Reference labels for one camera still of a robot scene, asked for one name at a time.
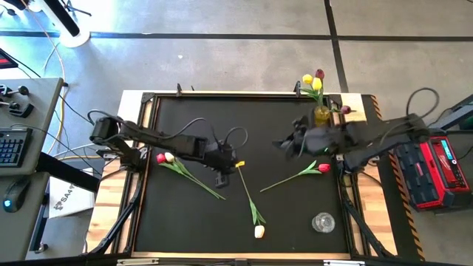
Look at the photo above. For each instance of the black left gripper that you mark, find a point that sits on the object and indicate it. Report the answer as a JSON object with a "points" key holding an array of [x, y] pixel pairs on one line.
{"points": [[221, 157]]}

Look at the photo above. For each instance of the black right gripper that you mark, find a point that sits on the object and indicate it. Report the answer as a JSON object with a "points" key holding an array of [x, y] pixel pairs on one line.
{"points": [[321, 142]]}

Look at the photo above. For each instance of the red artificial tulip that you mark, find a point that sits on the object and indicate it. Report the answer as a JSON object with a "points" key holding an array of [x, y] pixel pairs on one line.
{"points": [[160, 158], [324, 168]]}

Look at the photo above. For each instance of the white artificial tulip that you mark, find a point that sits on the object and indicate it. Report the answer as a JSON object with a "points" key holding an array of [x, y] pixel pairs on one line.
{"points": [[169, 157]]}

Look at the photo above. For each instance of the cream peach artificial tulip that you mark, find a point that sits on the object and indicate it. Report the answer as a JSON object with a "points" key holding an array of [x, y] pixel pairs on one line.
{"points": [[259, 231]]}

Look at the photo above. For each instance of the dark pink artificial tulip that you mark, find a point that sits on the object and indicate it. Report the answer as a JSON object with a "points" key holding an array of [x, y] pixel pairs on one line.
{"points": [[320, 73]]}

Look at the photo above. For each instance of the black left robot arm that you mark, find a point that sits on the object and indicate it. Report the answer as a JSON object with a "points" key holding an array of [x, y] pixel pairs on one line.
{"points": [[159, 138]]}

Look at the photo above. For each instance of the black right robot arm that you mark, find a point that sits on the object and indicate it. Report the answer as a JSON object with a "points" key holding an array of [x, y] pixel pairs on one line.
{"points": [[388, 138]]}

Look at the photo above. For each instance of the yellow textured glass vase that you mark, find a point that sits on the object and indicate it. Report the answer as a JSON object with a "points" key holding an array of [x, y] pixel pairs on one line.
{"points": [[321, 115]]}

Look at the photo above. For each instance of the clear glass vase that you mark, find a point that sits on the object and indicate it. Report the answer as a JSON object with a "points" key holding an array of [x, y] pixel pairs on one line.
{"points": [[323, 222]]}

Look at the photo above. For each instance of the black table clamp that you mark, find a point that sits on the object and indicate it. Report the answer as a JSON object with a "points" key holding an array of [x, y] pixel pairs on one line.
{"points": [[297, 89], [179, 90]]}

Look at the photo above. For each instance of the black table mat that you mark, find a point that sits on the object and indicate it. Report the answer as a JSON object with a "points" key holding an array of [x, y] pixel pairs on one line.
{"points": [[177, 221]]}

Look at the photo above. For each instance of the black panel with hazard stripes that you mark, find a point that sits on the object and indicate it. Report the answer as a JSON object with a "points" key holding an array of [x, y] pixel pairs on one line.
{"points": [[397, 207]]}

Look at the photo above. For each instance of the silver metal plate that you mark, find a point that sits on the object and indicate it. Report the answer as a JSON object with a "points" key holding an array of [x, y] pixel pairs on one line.
{"points": [[136, 262], [343, 263]]}

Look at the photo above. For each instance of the red black tool box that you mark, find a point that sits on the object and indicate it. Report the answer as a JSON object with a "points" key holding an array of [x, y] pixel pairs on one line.
{"points": [[432, 177]]}

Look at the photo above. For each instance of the white paper sheet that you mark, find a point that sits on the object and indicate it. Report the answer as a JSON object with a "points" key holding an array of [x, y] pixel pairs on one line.
{"points": [[74, 199]]}

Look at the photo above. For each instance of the black desk crossbeam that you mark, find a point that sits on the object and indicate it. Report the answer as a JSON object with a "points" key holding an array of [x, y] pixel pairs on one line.
{"points": [[66, 170]]}

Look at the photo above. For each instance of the grey metal table leg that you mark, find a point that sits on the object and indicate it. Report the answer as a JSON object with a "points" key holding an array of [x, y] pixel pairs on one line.
{"points": [[458, 114]]}

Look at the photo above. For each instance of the grey side desk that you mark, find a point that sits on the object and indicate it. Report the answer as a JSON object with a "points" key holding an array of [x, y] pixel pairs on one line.
{"points": [[40, 111]]}

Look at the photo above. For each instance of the white round stand base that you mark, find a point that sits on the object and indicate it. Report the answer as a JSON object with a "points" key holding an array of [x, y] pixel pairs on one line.
{"points": [[79, 38]]}

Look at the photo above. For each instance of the black computer mouse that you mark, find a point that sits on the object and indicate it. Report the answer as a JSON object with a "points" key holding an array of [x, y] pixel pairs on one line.
{"points": [[15, 196]]}

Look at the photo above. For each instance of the black controller device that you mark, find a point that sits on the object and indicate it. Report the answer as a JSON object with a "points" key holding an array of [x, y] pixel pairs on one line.
{"points": [[22, 109]]}

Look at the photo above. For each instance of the black backlit keyboard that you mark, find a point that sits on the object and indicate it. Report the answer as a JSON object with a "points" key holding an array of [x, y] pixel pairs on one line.
{"points": [[13, 147]]}

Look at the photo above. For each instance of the black stand bar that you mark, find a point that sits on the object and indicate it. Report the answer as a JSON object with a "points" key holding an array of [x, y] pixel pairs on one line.
{"points": [[61, 16]]}

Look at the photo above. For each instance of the dark device with red screen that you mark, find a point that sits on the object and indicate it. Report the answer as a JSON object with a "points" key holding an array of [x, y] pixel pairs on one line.
{"points": [[6, 61]]}

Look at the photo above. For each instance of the black aluminium table frame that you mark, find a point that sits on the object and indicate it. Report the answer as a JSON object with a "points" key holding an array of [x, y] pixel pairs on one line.
{"points": [[146, 98]]}

